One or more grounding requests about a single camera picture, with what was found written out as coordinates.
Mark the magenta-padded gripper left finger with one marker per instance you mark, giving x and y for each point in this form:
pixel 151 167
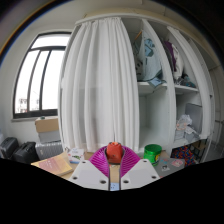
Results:
pixel 88 175

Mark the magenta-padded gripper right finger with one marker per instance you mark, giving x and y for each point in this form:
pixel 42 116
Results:
pixel 138 174

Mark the orange charger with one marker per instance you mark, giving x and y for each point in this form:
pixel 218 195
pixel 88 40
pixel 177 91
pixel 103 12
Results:
pixel 114 151

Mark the small white printed box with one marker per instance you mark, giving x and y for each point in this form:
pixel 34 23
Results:
pixel 76 155

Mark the green round tin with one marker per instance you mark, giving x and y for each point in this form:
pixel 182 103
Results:
pixel 152 154

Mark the silver laptop with stickers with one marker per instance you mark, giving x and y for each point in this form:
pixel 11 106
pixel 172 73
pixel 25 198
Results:
pixel 170 165

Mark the silver ribbed suitcase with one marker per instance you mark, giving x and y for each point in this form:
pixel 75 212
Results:
pixel 48 150

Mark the colourful patterned bag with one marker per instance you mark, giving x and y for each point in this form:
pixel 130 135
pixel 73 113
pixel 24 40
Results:
pixel 183 155

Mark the grey box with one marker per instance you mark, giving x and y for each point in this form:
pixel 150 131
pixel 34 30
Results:
pixel 49 136

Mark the brown cardboard box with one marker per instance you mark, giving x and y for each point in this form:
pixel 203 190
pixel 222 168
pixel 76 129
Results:
pixel 46 125

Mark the black bag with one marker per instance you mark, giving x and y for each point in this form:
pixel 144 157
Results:
pixel 26 152
pixel 7 147

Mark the white shelf unit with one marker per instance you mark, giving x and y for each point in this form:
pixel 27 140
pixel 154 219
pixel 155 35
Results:
pixel 156 110

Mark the wooden stool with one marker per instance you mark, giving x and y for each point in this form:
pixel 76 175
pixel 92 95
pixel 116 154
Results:
pixel 200 146

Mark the white curtain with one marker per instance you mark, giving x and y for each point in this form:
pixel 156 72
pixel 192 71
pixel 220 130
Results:
pixel 100 86

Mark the dark-framed window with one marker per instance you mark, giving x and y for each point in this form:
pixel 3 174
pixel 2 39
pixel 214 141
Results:
pixel 40 76

